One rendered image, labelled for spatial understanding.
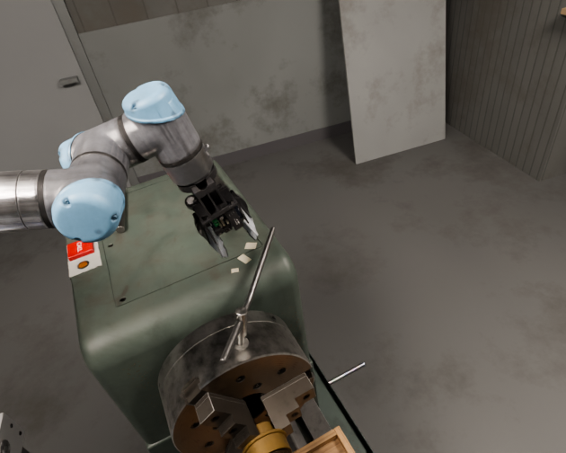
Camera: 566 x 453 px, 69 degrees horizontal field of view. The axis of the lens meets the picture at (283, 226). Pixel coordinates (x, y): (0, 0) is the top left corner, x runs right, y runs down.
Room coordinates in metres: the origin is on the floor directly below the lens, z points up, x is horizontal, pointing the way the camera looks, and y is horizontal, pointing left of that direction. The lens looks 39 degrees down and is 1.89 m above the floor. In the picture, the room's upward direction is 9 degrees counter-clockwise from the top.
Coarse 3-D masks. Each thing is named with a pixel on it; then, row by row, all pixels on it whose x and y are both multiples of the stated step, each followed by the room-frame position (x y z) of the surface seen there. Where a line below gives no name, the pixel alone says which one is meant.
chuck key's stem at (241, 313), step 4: (236, 308) 0.49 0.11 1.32; (240, 308) 0.49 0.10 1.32; (244, 308) 0.49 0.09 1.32; (236, 312) 0.48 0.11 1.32; (240, 312) 0.48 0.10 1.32; (244, 312) 0.48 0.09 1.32; (236, 316) 0.48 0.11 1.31; (240, 316) 0.48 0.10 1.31; (244, 316) 0.48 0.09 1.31; (236, 320) 0.48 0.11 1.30; (240, 320) 0.48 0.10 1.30; (244, 320) 0.48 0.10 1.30; (244, 324) 0.48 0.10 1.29; (244, 328) 0.48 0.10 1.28; (240, 332) 0.47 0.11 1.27; (244, 332) 0.48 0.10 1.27; (240, 336) 0.47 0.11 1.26; (244, 336) 0.47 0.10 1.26; (240, 340) 0.48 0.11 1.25; (236, 344) 0.48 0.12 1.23; (240, 344) 0.47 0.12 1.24
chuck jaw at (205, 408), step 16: (192, 384) 0.43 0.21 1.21; (192, 400) 0.40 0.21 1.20; (208, 400) 0.39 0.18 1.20; (224, 400) 0.40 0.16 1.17; (240, 400) 0.42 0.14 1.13; (208, 416) 0.37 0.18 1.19; (224, 416) 0.37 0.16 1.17; (240, 416) 0.38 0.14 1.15; (224, 432) 0.35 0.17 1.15; (240, 432) 0.36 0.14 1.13; (256, 432) 0.36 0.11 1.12; (240, 448) 0.34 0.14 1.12
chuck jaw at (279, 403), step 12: (288, 384) 0.45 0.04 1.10; (300, 384) 0.45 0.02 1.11; (264, 396) 0.44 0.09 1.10; (276, 396) 0.43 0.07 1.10; (288, 396) 0.43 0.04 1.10; (300, 396) 0.43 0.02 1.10; (312, 396) 0.43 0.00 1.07; (276, 408) 0.41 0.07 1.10; (288, 408) 0.40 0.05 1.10; (276, 420) 0.39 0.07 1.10; (288, 420) 0.38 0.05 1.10; (288, 432) 0.37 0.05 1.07
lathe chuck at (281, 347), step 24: (216, 336) 0.50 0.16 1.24; (264, 336) 0.50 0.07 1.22; (288, 336) 0.53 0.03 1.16; (192, 360) 0.46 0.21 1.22; (216, 360) 0.45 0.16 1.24; (240, 360) 0.44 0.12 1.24; (264, 360) 0.45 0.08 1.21; (288, 360) 0.46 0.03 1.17; (168, 384) 0.45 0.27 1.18; (216, 384) 0.41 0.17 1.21; (240, 384) 0.43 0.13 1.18; (264, 384) 0.44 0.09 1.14; (312, 384) 0.48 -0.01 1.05; (168, 408) 0.42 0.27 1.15; (192, 408) 0.39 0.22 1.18; (264, 408) 0.44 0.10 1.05; (192, 432) 0.39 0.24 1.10; (216, 432) 0.40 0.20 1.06
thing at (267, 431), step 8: (256, 424) 0.38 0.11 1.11; (264, 424) 0.38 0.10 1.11; (272, 424) 0.38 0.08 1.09; (264, 432) 0.35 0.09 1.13; (272, 432) 0.35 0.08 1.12; (280, 432) 0.36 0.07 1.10; (256, 440) 0.34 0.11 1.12; (264, 440) 0.34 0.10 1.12; (272, 440) 0.34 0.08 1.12; (280, 440) 0.34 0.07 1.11; (248, 448) 0.34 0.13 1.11; (256, 448) 0.33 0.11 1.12; (264, 448) 0.33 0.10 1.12; (272, 448) 0.33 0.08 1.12; (280, 448) 0.33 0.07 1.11; (288, 448) 0.33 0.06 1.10
